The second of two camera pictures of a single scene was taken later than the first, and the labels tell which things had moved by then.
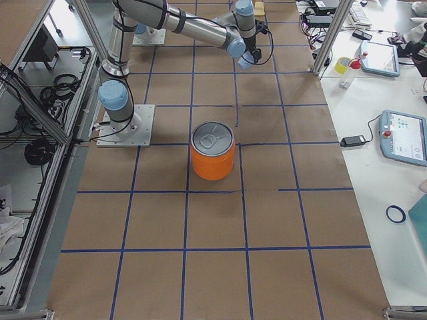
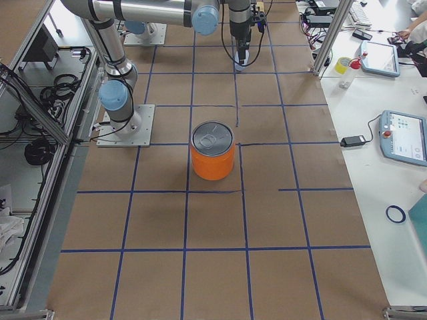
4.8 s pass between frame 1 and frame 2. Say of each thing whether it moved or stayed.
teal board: stayed
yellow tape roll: stayed
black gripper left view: moved
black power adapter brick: stayed
